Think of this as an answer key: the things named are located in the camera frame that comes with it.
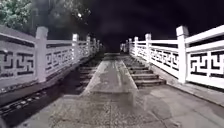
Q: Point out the tree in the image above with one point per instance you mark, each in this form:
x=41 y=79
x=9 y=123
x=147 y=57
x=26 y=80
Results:
x=15 y=11

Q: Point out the grey stone steps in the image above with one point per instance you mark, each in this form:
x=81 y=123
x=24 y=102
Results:
x=145 y=76
x=80 y=78

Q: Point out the grey stone kerb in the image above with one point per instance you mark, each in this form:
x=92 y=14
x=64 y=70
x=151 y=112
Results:
x=196 y=91

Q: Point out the grey stone paved path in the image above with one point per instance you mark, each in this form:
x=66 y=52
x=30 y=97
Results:
x=110 y=106

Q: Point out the white stone railing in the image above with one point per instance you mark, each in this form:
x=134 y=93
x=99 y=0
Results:
x=181 y=53
x=41 y=55

